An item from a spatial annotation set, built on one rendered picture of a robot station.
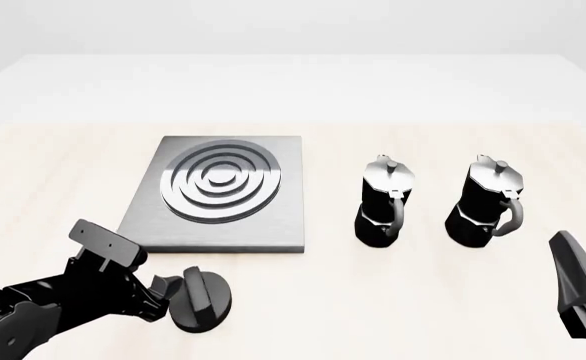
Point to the flat square stove plate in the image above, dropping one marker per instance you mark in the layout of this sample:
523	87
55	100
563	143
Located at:
278	225

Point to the round black stove knob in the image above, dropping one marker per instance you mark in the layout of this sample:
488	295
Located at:
208	300

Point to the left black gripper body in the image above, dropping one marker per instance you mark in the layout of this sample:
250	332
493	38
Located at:
140	300

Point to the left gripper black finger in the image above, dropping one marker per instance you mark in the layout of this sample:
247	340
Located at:
165	285

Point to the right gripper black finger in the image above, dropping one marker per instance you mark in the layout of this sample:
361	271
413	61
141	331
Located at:
578	270

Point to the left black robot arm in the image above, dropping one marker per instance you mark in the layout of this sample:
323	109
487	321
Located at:
28	315

